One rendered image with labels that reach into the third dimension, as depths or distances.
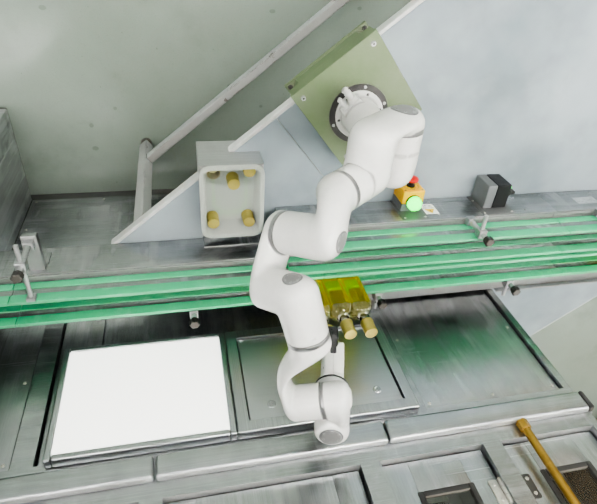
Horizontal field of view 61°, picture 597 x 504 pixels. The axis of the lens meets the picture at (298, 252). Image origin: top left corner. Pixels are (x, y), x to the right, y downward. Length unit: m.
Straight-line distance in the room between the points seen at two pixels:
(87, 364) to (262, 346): 0.47
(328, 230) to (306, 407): 0.38
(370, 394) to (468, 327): 0.47
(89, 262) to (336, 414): 0.81
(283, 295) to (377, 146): 0.33
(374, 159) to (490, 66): 0.69
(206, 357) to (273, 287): 0.57
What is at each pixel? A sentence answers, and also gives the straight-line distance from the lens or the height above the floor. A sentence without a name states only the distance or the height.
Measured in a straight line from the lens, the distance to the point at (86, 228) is 2.05.
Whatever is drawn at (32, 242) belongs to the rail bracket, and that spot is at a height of 0.88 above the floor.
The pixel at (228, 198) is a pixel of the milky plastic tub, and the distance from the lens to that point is 1.47.
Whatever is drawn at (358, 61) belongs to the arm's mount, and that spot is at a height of 0.84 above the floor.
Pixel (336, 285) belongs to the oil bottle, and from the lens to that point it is 1.44.
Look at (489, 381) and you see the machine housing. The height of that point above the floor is 1.25.
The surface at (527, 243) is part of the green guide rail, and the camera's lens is 1.78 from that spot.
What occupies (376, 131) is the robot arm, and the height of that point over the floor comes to 1.20.
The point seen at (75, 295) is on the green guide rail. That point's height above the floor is 0.96.
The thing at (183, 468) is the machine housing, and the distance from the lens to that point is 1.25.
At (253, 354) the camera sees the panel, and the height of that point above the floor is 1.07.
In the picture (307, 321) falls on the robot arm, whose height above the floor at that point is 1.41.
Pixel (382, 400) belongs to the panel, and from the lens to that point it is 1.38.
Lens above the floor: 2.04
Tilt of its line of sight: 52 degrees down
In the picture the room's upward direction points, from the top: 160 degrees clockwise
